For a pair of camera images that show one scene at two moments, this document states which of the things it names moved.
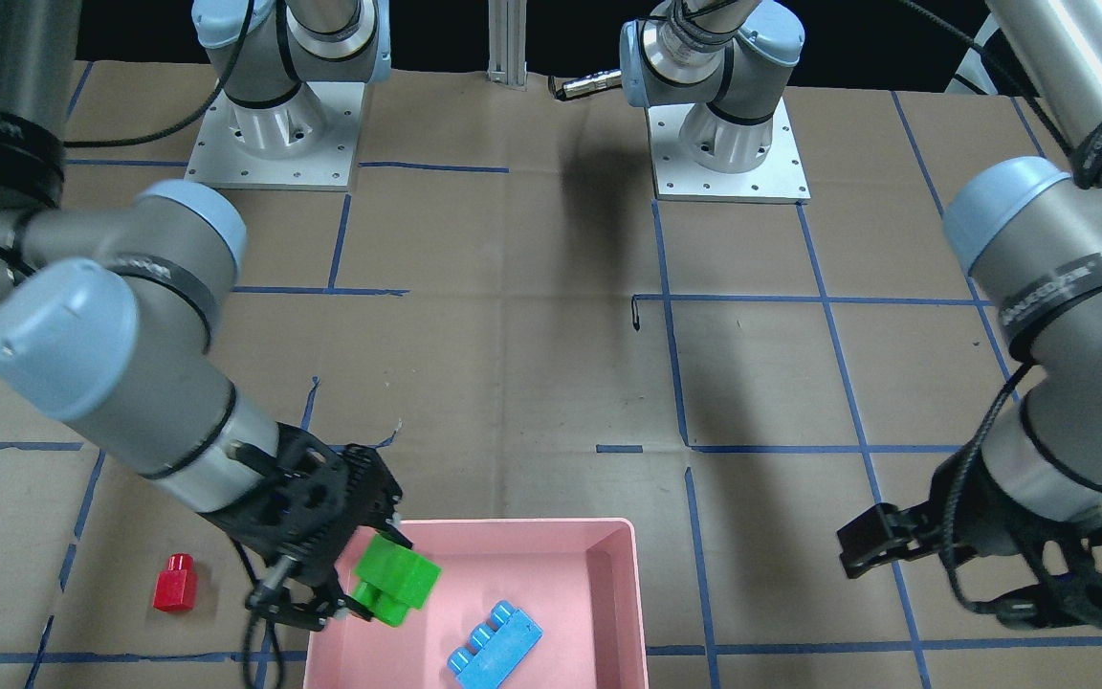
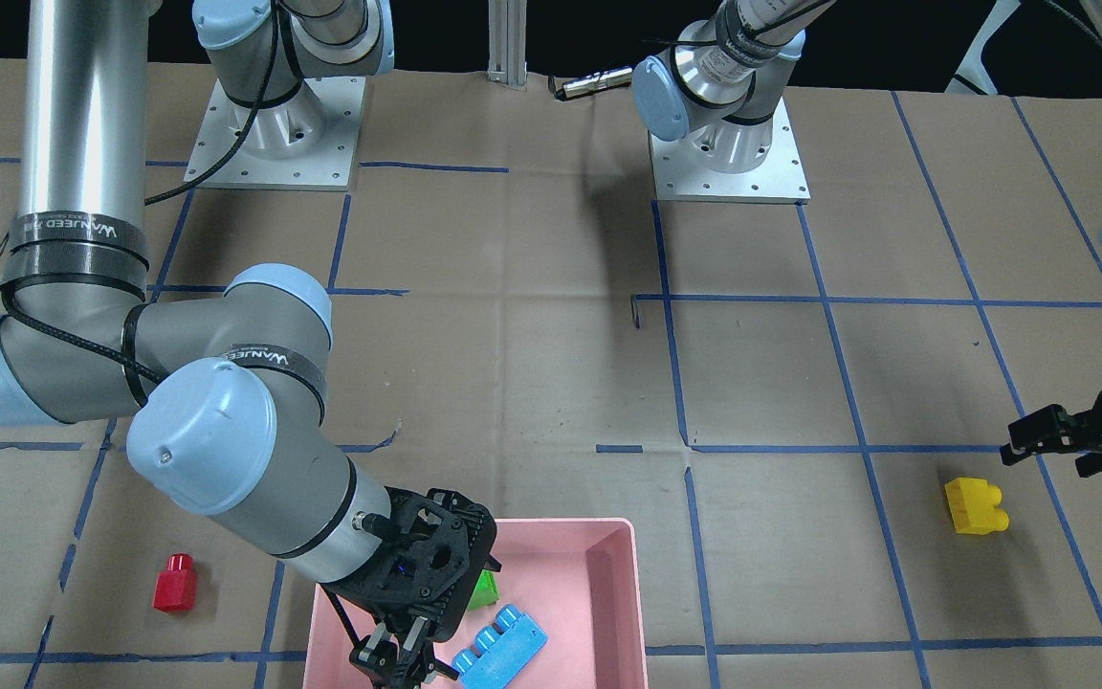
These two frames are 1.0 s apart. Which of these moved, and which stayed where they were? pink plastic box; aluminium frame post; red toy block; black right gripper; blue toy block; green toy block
Moved: green toy block; black right gripper
Stayed: red toy block; pink plastic box; aluminium frame post; blue toy block
